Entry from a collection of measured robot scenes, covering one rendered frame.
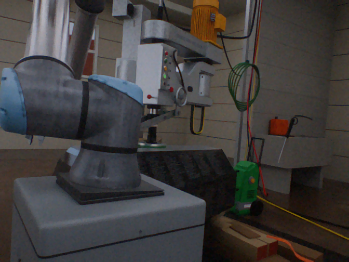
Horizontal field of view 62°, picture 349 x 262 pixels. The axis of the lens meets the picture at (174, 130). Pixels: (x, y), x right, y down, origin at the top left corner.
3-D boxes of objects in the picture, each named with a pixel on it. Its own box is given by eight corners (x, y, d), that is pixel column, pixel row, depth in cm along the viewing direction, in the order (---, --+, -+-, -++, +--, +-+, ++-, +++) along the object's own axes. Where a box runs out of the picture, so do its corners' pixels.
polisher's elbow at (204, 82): (186, 95, 258) (188, 73, 257) (190, 96, 277) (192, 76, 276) (207, 96, 254) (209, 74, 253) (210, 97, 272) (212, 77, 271)
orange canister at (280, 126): (265, 135, 487) (267, 116, 485) (283, 136, 516) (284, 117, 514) (276, 136, 469) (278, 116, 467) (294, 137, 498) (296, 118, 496)
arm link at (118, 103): (146, 149, 75) (154, 82, 75) (77, 144, 68) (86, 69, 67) (128, 143, 89) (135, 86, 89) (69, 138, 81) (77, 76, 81)
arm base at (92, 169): (155, 186, 79) (159, 150, 79) (93, 192, 65) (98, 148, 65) (113, 172, 92) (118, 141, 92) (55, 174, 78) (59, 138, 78)
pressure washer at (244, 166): (243, 205, 363) (249, 136, 358) (263, 215, 331) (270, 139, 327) (220, 207, 348) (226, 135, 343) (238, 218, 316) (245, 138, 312)
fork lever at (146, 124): (162, 113, 237) (161, 107, 235) (182, 115, 226) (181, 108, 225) (98, 139, 182) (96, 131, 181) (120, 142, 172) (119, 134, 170)
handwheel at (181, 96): (176, 107, 223) (177, 87, 223) (187, 107, 218) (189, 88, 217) (165, 106, 211) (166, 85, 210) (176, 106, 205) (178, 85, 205)
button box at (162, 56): (163, 90, 202) (166, 49, 201) (166, 90, 201) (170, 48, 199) (157, 89, 196) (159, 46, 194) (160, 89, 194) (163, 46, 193)
